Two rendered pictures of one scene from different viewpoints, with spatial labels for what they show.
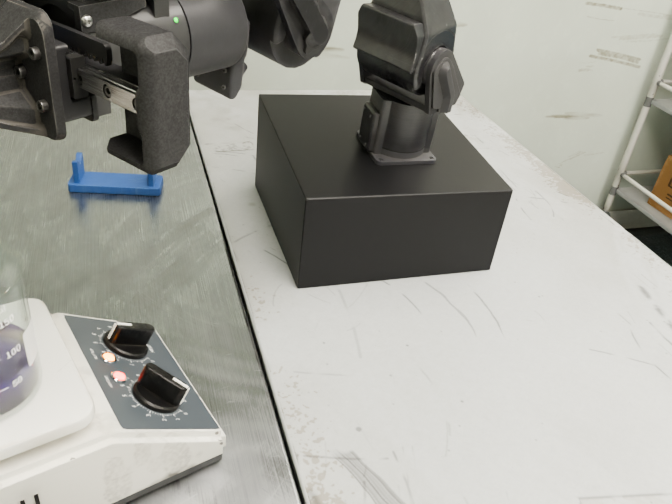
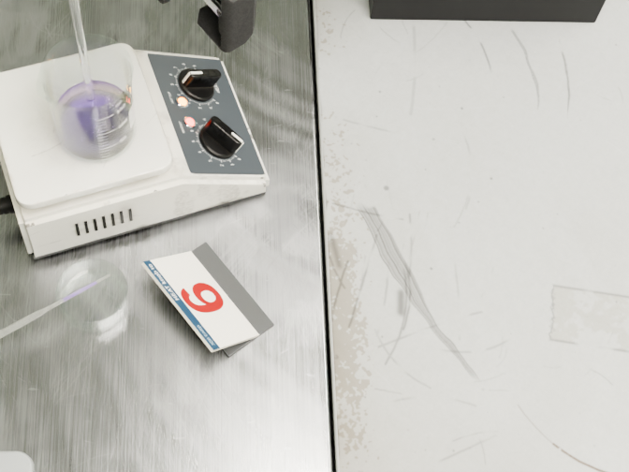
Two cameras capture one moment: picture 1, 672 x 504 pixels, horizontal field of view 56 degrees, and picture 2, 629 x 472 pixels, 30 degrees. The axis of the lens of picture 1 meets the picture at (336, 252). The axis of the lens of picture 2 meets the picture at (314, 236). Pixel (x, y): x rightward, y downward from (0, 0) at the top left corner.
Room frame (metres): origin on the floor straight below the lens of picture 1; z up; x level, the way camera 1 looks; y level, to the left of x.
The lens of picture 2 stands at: (-0.17, -0.06, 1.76)
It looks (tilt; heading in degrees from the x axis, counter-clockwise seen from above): 63 degrees down; 9
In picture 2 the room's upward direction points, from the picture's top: 10 degrees clockwise
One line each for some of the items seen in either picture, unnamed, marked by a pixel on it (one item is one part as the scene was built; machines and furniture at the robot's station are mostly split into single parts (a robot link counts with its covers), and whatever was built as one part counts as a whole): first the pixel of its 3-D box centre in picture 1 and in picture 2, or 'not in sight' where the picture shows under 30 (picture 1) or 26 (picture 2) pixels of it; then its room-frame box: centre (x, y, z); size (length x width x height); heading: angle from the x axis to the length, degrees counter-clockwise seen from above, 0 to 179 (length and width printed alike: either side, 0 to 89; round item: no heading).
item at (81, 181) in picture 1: (115, 173); not in sight; (0.63, 0.26, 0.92); 0.10 x 0.03 x 0.04; 100
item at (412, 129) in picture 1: (399, 121); not in sight; (0.60, -0.05, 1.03); 0.07 x 0.07 x 0.06; 22
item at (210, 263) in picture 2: not in sight; (209, 294); (0.17, 0.07, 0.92); 0.09 x 0.06 x 0.04; 58
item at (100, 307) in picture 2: not in sight; (93, 295); (0.14, 0.15, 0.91); 0.06 x 0.06 x 0.02
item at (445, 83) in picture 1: (414, 66); not in sight; (0.59, -0.05, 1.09); 0.09 x 0.07 x 0.06; 53
